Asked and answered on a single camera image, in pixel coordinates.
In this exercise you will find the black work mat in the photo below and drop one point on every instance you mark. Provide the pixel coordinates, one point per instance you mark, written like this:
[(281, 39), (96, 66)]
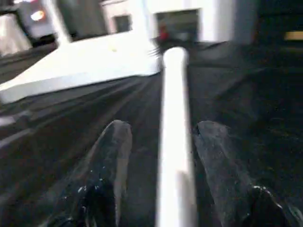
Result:
[(246, 94)]

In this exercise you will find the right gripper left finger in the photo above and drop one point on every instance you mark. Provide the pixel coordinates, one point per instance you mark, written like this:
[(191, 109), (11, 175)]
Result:
[(102, 189)]

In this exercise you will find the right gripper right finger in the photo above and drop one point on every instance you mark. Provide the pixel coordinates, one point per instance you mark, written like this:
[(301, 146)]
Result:
[(227, 189)]

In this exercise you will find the small yellow box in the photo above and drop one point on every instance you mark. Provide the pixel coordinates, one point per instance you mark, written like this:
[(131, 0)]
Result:
[(293, 35)]

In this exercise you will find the white device with orange light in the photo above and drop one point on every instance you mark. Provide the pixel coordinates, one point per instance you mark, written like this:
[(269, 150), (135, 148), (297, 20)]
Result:
[(38, 19)]

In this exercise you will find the white fabric drape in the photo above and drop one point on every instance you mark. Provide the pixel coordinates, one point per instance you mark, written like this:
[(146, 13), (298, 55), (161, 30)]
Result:
[(12, 35)]

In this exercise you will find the white plastic table top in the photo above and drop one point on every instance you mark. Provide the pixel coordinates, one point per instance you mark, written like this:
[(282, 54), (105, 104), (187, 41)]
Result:
[(80, 66)]

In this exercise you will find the white cabinet with glass doors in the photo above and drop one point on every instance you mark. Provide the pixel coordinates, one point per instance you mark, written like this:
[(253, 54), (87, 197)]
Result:
[(213, 19)]

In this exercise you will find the red bottle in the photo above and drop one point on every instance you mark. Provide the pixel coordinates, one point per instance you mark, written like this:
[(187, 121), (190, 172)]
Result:
[(164, 34)]

